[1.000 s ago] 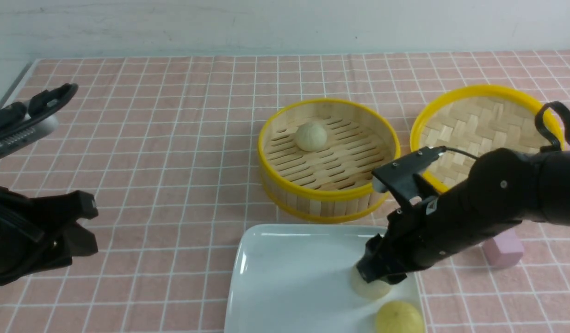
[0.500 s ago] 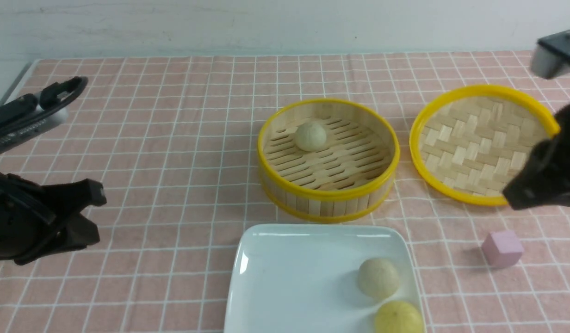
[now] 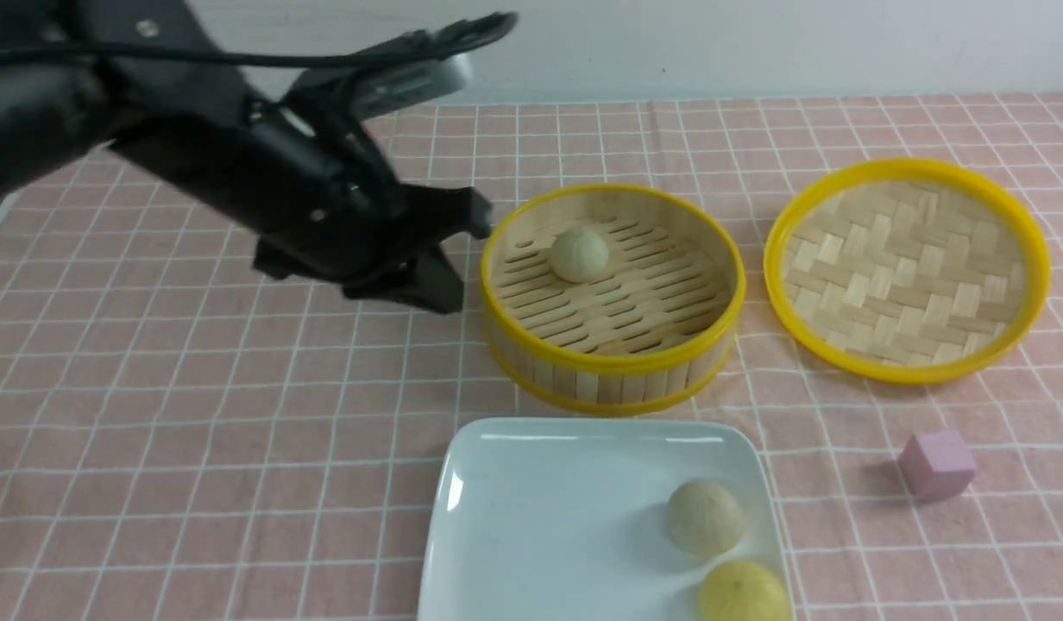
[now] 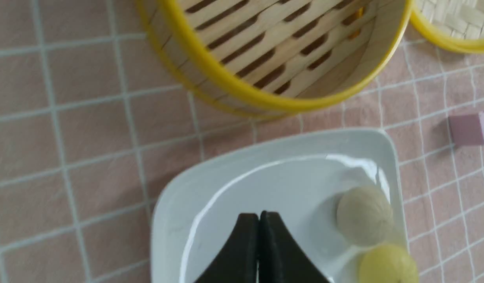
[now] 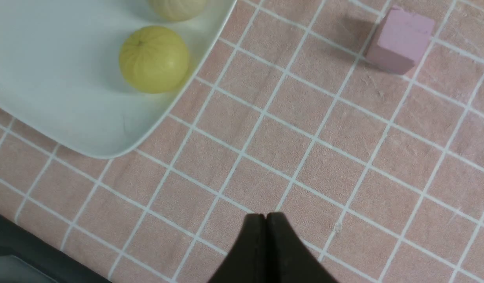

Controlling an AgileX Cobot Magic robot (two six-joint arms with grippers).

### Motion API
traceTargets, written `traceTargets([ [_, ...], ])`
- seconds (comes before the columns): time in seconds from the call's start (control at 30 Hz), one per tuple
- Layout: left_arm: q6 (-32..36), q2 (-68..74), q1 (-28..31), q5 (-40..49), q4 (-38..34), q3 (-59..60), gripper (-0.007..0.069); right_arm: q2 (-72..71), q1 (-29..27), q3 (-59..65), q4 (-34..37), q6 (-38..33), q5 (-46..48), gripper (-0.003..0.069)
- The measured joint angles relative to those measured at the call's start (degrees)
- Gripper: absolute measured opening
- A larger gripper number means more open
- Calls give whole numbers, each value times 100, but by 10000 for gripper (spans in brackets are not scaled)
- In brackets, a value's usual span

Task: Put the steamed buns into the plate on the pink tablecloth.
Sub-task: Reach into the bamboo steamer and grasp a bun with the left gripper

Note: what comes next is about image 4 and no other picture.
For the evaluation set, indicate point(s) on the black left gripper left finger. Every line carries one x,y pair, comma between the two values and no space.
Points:
237,261

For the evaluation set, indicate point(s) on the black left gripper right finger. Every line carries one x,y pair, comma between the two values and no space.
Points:
281,260

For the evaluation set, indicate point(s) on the beige steamed bun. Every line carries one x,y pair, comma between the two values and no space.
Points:
364,216

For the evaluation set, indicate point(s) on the yellow steamed bun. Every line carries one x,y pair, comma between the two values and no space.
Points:
388,263

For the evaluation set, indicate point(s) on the white square plate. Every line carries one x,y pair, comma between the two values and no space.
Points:
300,177

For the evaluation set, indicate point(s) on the yellow rimmed bamboo steamer basket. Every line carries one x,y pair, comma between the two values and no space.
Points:
269,58

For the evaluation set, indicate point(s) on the pink checkered tablecloth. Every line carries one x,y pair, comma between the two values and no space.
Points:
92,128

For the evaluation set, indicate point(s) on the pink wooden cube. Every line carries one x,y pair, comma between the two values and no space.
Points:
467,129

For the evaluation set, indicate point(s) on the yellow rimmed woven steamer lid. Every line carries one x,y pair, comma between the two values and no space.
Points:
453,25

